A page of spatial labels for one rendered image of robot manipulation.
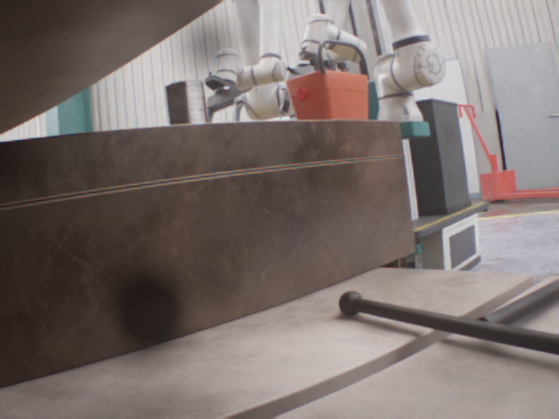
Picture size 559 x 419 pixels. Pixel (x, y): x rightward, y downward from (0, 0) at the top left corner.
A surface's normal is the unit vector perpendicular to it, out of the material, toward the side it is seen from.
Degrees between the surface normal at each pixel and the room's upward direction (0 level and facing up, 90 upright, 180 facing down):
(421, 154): 90
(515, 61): 90
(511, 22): 90
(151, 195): 90
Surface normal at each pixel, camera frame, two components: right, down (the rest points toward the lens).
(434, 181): -0.68, 0.15
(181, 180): 0.66, -0.04
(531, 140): -0.43, 0.12
